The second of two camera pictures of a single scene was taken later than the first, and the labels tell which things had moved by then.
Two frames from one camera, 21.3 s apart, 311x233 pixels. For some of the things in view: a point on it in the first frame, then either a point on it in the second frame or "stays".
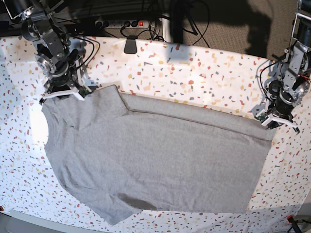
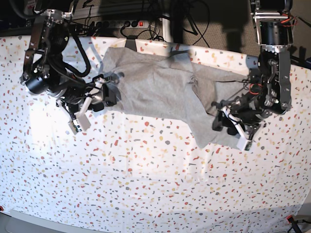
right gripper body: [275, 115] to [240, 115]
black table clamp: [130, 46] stays
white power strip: [122, 24] stays
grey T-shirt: [129, 152] to [176, 85]
